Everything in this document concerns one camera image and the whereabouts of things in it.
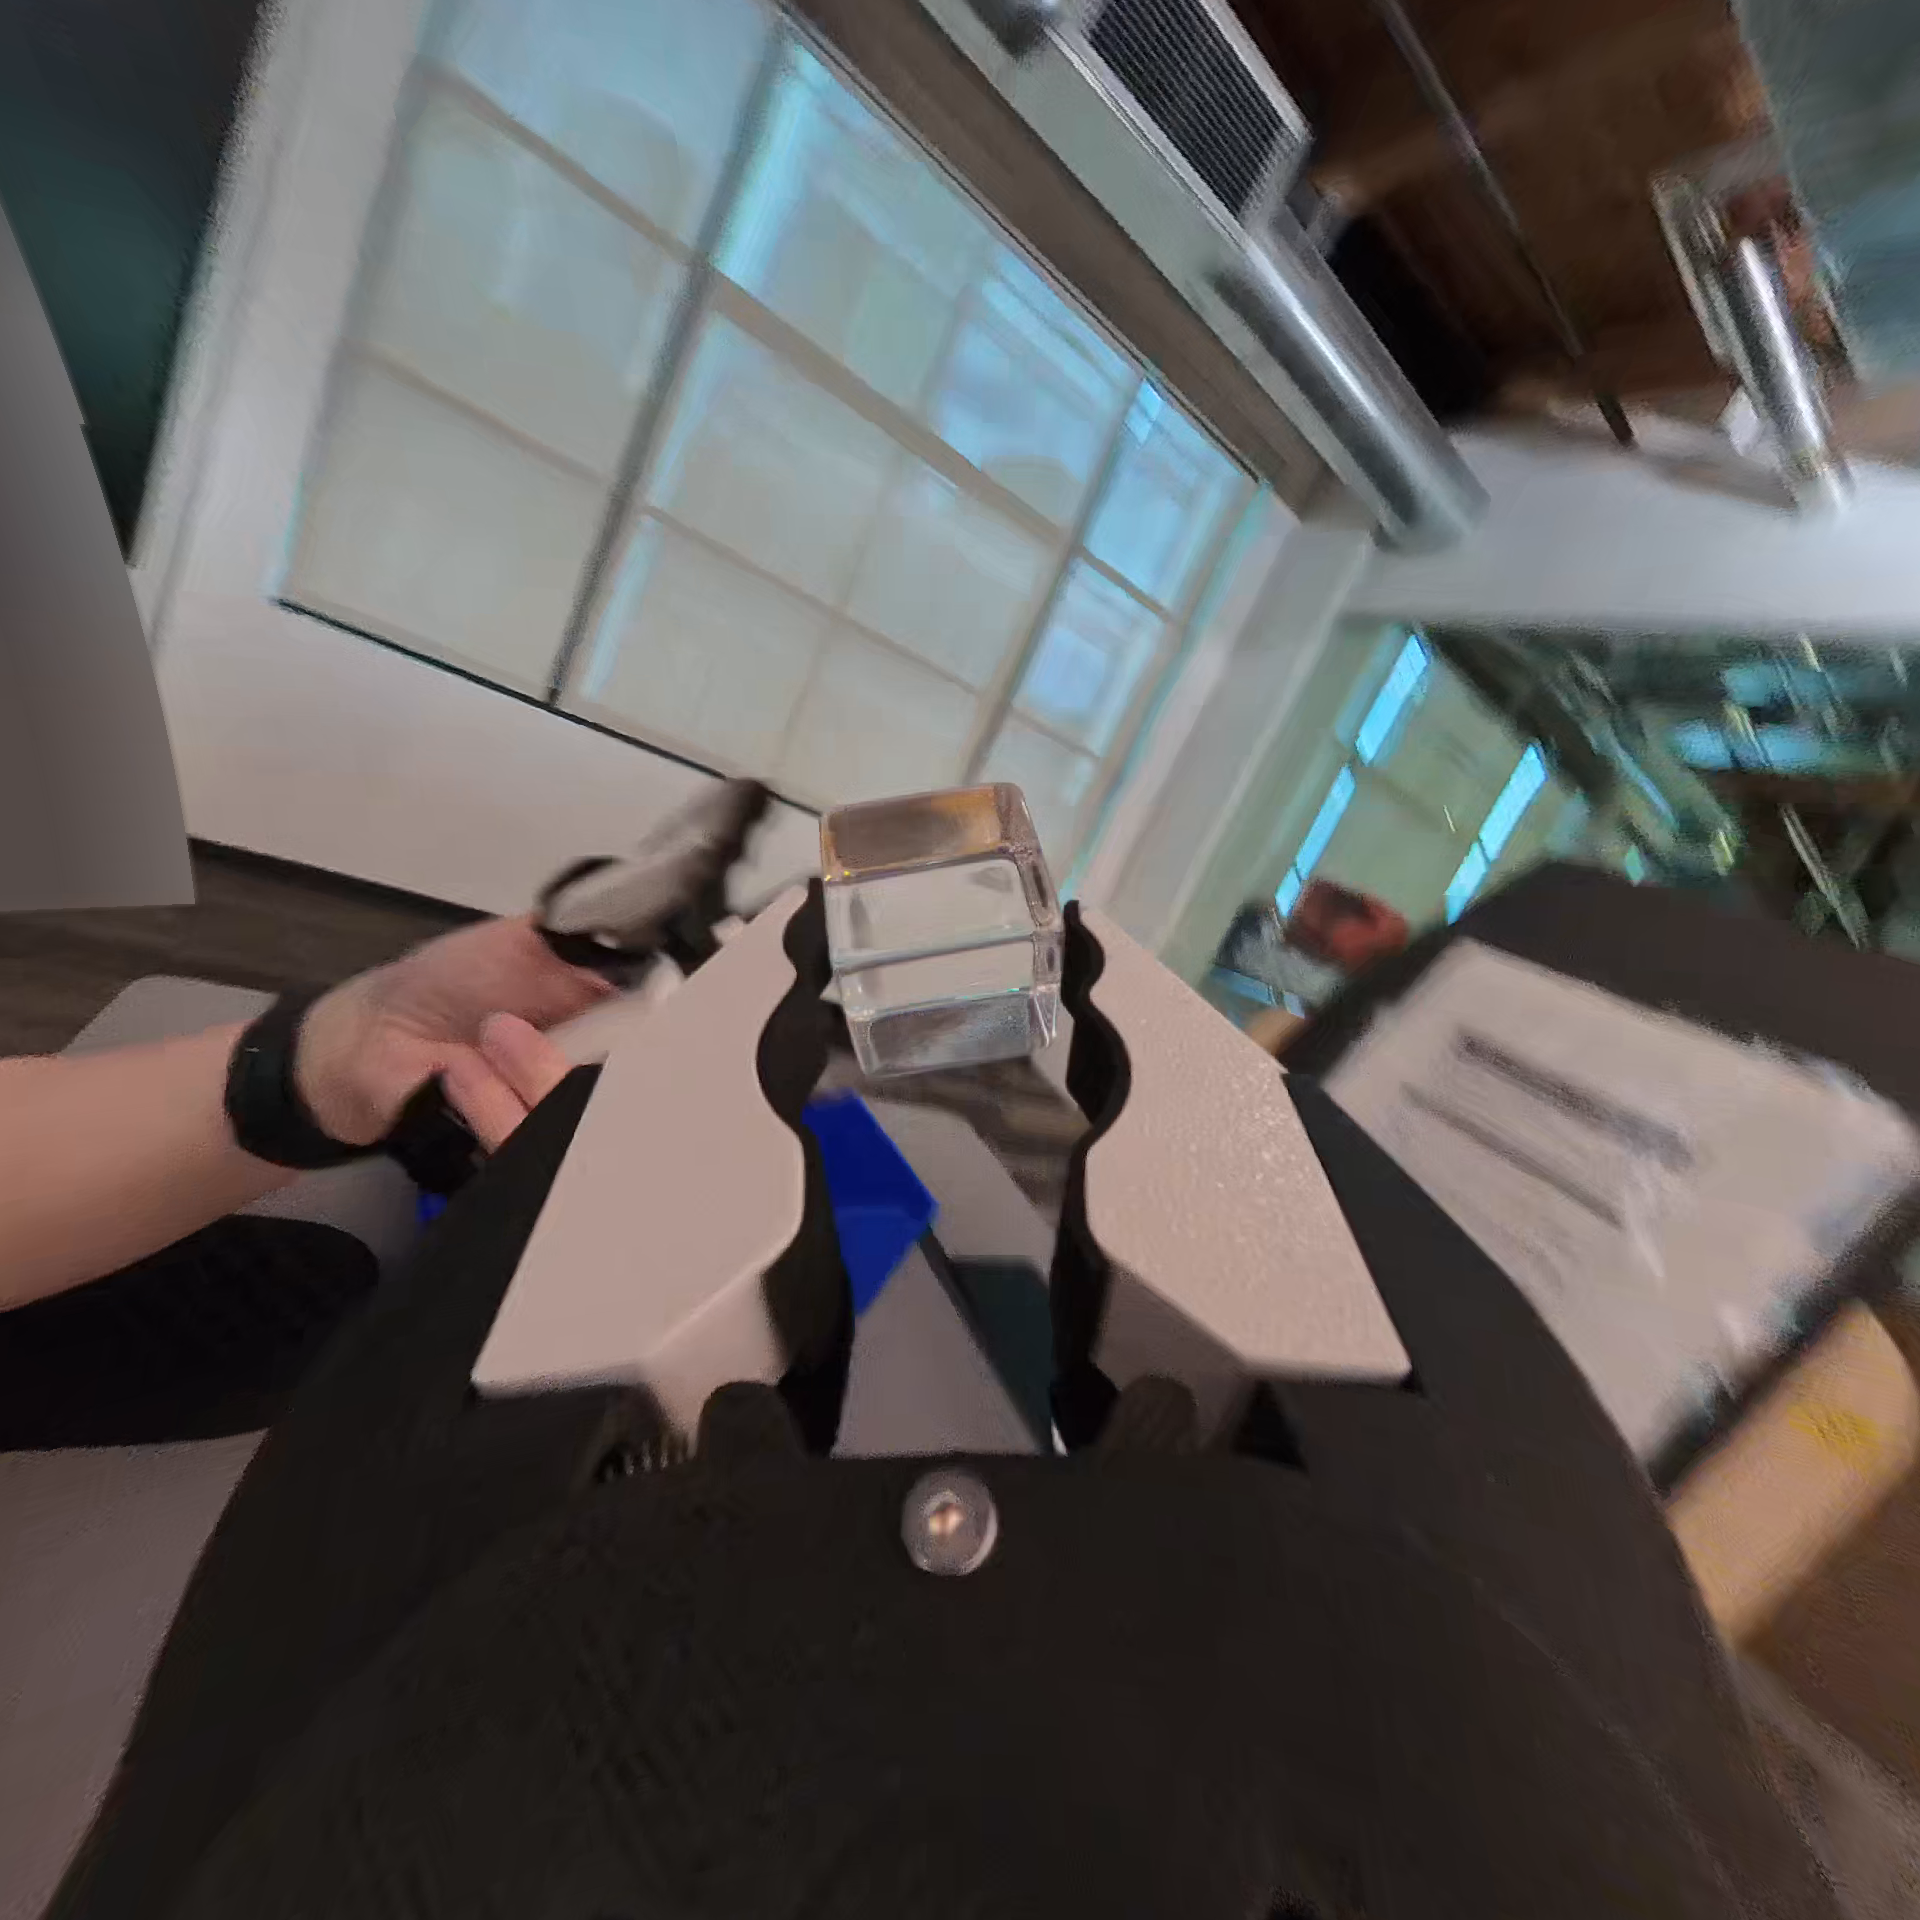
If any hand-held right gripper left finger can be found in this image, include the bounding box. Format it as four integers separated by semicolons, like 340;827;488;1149
471;883;856;1453

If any metal pipe fixture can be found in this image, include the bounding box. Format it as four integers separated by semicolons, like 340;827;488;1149
1651;166;1855;513

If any person's left forearm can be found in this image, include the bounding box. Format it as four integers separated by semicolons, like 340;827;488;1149
0;1048;248;1315

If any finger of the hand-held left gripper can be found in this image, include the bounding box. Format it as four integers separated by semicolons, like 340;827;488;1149
555;977;693;1070
539;776;774;945

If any black mesh pad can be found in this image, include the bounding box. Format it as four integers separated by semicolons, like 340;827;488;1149
0;1216;379;1452

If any large paned window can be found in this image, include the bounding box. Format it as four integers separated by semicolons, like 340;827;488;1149
273;0;1263;819

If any red equipment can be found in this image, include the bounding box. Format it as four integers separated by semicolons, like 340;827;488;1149
1294;883;1408;965

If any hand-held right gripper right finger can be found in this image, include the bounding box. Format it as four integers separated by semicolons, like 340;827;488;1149
1046;900;1412;1453

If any dark teal mat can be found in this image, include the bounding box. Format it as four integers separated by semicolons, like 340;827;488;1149
949;1256;1059;1453

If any round silver air duct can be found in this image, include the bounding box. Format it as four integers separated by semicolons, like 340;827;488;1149
913;0;1491;553

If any blue storage bin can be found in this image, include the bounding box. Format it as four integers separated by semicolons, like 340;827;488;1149
421;1092;942;1326

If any person's left hand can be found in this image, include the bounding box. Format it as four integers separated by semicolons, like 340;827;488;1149
297;913;616;1155

